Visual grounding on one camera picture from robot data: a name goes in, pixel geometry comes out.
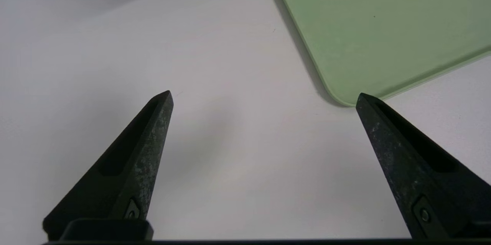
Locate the green plastic tray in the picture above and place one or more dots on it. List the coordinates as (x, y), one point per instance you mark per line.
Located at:
(383, 26)

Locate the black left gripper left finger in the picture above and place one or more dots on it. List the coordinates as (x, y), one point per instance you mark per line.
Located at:
(126, 183)

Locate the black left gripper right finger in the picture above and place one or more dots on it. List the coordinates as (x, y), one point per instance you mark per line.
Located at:
(433, 183)

